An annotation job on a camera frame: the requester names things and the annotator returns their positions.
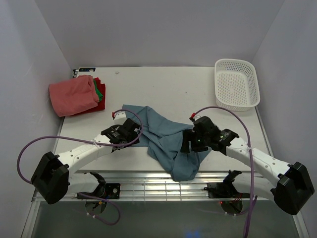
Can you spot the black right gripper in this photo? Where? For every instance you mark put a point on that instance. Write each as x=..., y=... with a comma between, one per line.
x=188, y=135

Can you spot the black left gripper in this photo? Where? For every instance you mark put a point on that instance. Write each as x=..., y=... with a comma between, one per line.
x=133, y=140

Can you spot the blue t shirt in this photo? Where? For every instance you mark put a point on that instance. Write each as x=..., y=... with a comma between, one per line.
x=163, y=140

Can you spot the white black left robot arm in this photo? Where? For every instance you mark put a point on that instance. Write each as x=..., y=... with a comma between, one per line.
x=56, y=175

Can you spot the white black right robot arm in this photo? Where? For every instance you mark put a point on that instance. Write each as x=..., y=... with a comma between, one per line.
x=288, y=185

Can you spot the green folded t shirt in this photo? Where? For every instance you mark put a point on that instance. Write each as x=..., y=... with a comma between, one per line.
x=97, y=84

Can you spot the dark red folded t shirt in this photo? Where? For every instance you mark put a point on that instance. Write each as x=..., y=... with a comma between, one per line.
x=83, y=104

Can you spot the white perforated plastic basket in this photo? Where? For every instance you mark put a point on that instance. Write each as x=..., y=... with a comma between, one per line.
x=236, y=85

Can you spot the pink folded t shirt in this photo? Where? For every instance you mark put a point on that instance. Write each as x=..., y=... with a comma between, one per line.
x=60, y=93

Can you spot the blue label sticker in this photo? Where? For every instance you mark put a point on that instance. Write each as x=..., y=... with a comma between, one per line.
x=87, y=69

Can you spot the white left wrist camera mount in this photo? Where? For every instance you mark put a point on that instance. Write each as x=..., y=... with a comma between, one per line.
x=119, y=117

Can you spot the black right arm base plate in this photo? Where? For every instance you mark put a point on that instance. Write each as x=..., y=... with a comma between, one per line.
x=223, y=190

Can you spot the aluminium table front rail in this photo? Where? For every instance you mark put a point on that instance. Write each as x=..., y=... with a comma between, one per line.
x=159, y=186

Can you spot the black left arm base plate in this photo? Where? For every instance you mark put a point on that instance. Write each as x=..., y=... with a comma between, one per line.
x=111, y=189

